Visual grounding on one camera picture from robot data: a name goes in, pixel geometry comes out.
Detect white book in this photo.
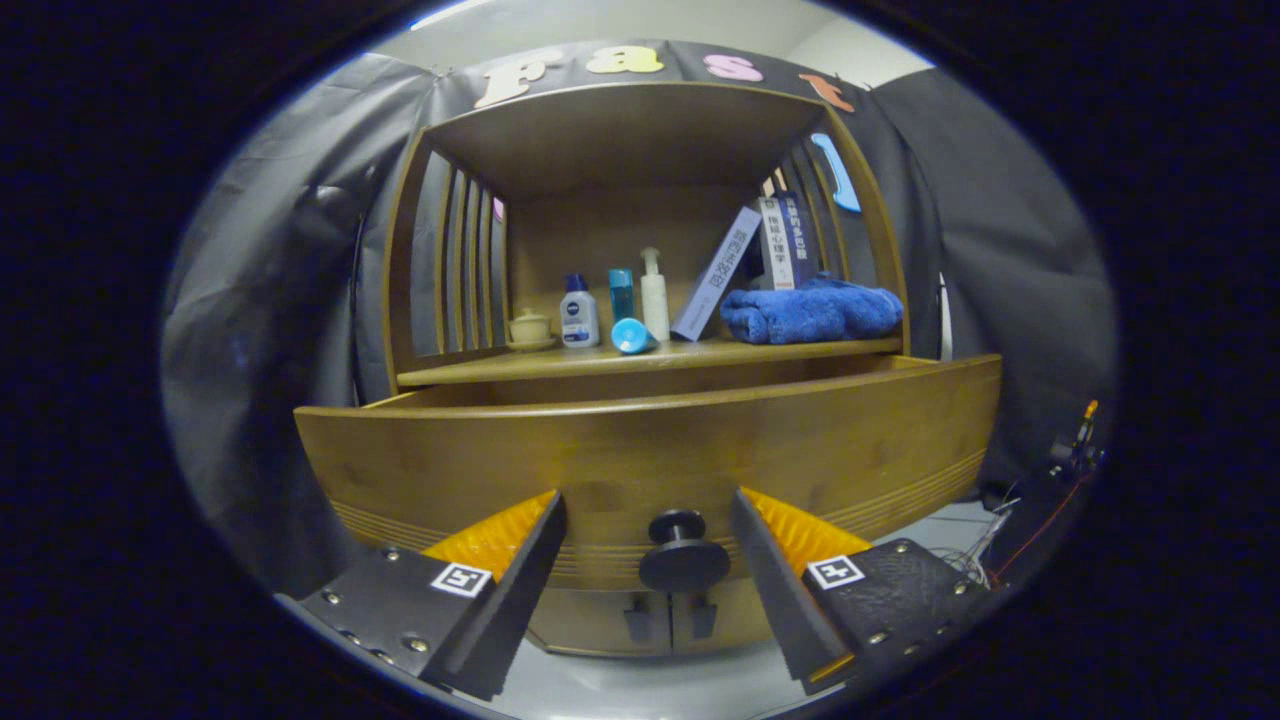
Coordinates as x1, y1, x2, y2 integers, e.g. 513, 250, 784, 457
757, 196, 796, 292

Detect floor cables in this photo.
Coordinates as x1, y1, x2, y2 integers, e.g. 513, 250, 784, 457
940, 495, 1021, 586

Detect black device with orange tip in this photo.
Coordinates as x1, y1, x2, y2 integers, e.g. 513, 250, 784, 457
1045, 400, 1106, 481

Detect blue and white cosmetic tube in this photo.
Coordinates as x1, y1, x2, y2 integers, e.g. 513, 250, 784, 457
610, 317, 659, 356

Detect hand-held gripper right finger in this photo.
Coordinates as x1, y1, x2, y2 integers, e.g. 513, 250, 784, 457
728, 487, 993, 698

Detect dark blue book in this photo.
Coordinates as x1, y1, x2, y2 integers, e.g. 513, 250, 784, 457
785, 190, 821, 286

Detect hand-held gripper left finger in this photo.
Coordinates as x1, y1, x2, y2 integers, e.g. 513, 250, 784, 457
275, 488, 569, 703

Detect lavender book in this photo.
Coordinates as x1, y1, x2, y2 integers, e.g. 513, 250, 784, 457
671, 206, 763, 343

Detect folded blue towel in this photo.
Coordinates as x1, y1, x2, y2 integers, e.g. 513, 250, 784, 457
719, 275, 905, 346

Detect white bottle with blue cap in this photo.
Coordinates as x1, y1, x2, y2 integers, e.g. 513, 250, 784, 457
559, 273, 601, 349

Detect cream lidded teacup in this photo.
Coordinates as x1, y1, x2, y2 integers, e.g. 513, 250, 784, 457
505, 307, 557, 353

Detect wooden countertop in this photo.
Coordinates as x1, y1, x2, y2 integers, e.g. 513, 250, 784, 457
397, 335, 906, 389

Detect wooden cabinet door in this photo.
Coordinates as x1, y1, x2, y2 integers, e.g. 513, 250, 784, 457
527, 588, 673, 658
672, 588, 779, 656

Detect white pump bottle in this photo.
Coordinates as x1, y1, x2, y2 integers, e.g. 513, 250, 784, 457
640, 247, 672, 343

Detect wooden drawer with black knob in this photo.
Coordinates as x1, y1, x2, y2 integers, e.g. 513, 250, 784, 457
293, 352, 1004, 593

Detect wooden cabinet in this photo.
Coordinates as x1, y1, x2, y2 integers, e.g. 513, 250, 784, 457
380, 80, 913, 659

